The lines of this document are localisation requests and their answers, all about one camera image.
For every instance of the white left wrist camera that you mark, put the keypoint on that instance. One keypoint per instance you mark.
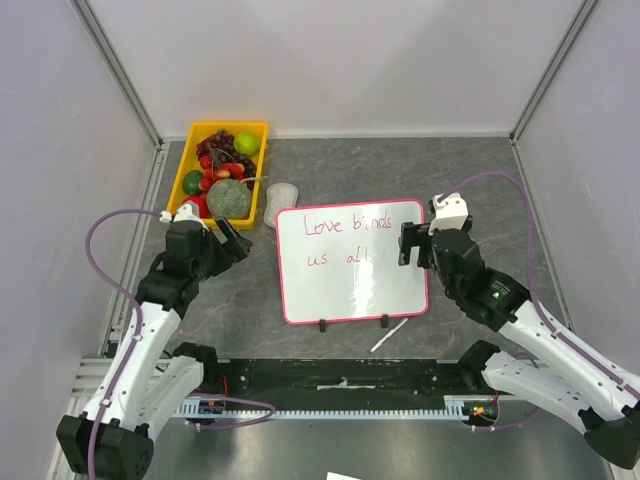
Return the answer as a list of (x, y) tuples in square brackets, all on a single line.
[(186, 219)]

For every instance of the light green apple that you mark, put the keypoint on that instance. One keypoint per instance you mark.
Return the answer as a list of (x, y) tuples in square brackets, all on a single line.
[(245, 143)]

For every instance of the green netted melon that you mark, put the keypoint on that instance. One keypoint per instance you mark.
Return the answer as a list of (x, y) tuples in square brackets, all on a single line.
[(229, 198)]

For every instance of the grey slotted cable duct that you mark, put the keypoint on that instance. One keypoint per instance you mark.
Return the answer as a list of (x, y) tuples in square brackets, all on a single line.
[(200, 409)]

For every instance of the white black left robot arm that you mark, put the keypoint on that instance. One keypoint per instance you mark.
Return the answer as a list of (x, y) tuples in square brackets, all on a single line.
[(114, 436)]

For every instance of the yellow plastic bin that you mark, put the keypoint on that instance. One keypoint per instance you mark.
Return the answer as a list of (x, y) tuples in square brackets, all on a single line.
[(189, 161)]

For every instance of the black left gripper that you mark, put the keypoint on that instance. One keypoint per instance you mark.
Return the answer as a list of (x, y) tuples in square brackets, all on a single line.
[(234, 249)]

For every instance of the white whiteboard eraser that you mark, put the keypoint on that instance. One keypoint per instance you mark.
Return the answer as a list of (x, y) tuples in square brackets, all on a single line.
[(279, 196)]

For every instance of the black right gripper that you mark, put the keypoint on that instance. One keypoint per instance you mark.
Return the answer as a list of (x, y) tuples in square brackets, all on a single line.
[(420, 245)]

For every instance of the pink framed whiteboard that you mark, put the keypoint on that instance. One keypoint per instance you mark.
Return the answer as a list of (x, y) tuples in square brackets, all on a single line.
[(341, 262)]

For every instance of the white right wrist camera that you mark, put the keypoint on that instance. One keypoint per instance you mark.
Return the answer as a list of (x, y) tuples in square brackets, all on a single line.
[(450, 212)]

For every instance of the dark green lime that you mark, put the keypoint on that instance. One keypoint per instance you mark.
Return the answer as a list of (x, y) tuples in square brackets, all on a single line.
[(191, 183)]

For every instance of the white marker purple cap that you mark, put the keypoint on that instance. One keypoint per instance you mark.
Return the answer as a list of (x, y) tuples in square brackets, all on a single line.
[(388, 335)]

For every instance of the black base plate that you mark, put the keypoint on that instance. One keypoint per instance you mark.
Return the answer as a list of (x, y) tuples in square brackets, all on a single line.
[(342, 384)]

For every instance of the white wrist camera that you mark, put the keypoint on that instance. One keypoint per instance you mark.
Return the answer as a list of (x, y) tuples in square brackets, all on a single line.
[(450, 212), (186, 219)]

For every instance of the dark red grape bunch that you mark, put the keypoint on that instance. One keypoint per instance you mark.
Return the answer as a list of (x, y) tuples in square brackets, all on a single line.
[(219, 145)]

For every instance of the red tomato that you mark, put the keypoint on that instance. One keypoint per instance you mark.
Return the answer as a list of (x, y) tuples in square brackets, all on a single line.
[(199, 205)]

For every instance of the white paper sheet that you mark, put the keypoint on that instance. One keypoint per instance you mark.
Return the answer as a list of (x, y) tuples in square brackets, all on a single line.
[(340, 476)]

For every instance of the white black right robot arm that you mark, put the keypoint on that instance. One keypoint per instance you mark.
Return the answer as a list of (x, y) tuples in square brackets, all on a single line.
[(582, 387)]

